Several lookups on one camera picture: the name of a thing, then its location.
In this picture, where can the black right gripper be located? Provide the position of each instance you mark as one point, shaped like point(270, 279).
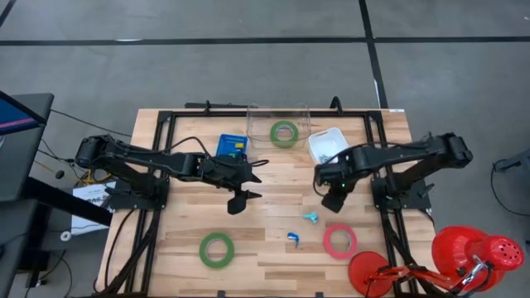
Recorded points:
point(333, 178)

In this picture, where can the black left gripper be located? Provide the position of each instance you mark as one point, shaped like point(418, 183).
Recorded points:
point(223, 169)

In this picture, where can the blue-grey staple remover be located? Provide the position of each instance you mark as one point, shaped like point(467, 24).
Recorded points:
point(324, 156)

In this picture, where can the blue and green stapler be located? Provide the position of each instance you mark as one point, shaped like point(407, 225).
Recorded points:
point(236, 155)

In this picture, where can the teal staple remover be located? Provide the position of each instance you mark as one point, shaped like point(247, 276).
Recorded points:
point(311, 217)

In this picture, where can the small green tape roll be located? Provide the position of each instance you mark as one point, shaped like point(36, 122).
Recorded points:
point(273, 133)

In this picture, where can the large green tape roll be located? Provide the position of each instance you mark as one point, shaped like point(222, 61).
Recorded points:
point(201, 250)

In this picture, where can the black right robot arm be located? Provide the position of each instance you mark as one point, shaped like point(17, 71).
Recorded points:
point(397, 153)

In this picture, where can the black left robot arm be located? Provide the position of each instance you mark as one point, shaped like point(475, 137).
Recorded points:
point(136, 159)

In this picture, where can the pink tape roll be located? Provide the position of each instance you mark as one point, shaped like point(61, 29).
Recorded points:
point(325, 241)

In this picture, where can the white plastic bin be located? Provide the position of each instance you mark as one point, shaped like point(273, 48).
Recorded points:
point(327, 140)

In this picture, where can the blue plastic basket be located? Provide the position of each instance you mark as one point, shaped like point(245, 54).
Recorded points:
point(227, 142)

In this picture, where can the clear plastic bin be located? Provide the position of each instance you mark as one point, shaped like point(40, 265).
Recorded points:
point(258, 124)

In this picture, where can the red desk lamp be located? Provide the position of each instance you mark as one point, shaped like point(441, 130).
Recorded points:
point(455, 248)

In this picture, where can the white paper sheet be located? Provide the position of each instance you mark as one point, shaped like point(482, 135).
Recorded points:
point(85, 217)

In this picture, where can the grey chair base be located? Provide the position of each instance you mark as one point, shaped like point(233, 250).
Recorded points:
point(523, 158)

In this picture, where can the small black knob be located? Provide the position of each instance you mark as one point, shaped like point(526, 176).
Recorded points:
point(60, 174)

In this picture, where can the black monitor with blue screen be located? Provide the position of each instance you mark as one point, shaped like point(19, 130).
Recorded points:
point(12, 116)

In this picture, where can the black metal table frame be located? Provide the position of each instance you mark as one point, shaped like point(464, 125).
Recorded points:
point(356, 113)

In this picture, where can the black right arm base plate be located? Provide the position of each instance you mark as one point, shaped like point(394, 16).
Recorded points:
point(414, 200)

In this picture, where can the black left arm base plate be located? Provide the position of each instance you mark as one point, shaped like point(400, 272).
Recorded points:
point(120, 200)

